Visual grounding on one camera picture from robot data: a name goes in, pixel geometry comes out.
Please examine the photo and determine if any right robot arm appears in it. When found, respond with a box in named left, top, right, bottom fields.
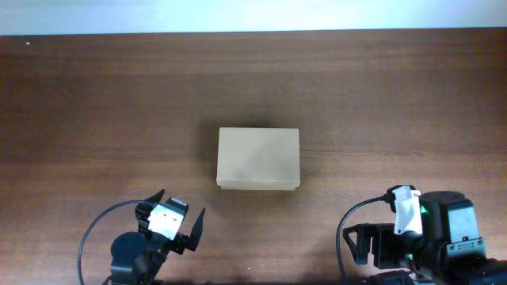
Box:
left=336, top=185, right=506, bottom=285

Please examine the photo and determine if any brown cardboard box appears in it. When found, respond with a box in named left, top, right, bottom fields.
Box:
left=216, top=127, right=301, bottom=191

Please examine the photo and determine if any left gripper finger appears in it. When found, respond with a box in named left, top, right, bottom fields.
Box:
left=185, top=207, right=206, bottom=252
left=145, top=189, right=165, bottom=204

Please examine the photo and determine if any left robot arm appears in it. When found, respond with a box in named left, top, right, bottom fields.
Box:
left=109, top=190, right=206, bottom=285

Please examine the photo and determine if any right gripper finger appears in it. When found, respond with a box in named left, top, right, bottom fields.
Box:
left=342, top=223, right=375, bottom=265
left=362, top=271, right=414, bottom=285

